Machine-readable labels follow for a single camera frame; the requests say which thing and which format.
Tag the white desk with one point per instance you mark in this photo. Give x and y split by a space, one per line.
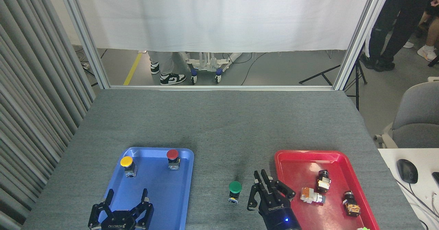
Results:
391 161

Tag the yellow push button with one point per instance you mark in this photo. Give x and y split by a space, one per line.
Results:
126 161

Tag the person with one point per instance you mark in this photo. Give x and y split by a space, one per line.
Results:
169 79
394 17
430 34

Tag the black computer mouse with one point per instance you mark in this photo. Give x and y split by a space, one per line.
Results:
407 171

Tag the black furniture leg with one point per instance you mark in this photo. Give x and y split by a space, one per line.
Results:
434 61

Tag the black tripod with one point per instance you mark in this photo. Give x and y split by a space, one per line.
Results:
356 75

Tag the blue tray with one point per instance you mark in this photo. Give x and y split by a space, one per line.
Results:
168 195

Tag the red tray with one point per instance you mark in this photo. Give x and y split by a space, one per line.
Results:
298 168

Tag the grey office chair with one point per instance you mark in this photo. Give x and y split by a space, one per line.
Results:
416 116

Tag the silver frame post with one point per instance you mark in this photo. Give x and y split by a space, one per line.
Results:
360 34
85 37

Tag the grey pleated curtain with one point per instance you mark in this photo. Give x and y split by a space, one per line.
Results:
31 103

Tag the silver frame crossbar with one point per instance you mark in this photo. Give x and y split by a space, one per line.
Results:
223 88

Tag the black and white switch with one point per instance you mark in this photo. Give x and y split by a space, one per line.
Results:
323 182

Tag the black and orange switch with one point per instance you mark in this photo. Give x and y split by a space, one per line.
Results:
351 204

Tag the white stand on wheels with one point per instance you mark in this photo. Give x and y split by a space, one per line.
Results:
207 65

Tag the white and orange switch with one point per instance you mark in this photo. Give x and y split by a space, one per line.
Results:
312 195

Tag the red push button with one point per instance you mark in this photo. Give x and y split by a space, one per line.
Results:
172 153

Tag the black keyboard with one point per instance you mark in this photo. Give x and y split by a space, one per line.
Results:
436 177

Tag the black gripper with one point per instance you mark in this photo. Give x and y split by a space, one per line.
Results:
120 220
277 213

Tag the green push button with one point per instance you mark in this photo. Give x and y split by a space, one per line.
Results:
235 186

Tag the white cloth backdrop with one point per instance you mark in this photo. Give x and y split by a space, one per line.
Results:
223 17

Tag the small green object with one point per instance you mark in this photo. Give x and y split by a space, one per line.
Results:
363 228

